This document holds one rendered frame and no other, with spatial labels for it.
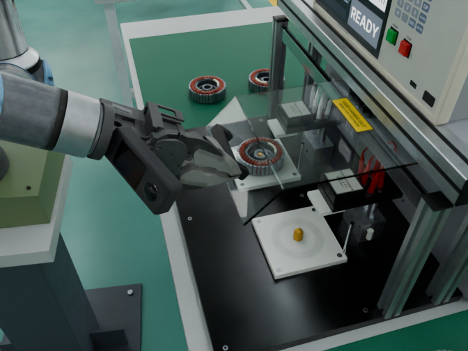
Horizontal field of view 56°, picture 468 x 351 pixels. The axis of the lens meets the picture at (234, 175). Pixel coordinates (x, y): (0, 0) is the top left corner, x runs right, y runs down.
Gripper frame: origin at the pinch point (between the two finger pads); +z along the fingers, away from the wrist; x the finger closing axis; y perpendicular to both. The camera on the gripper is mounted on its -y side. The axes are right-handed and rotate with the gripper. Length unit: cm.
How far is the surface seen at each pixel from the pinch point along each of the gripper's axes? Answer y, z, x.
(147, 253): 73, 38, 100
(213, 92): 64, 23, 18
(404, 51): 6.1, 17.7, -24.7
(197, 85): 71, 21, 20
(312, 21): 33.1, 19.0, -17.8
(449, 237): -4.8, 45.7, -1.8
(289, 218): 12.4, 27.2, 15.8
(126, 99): 168, 32, 84
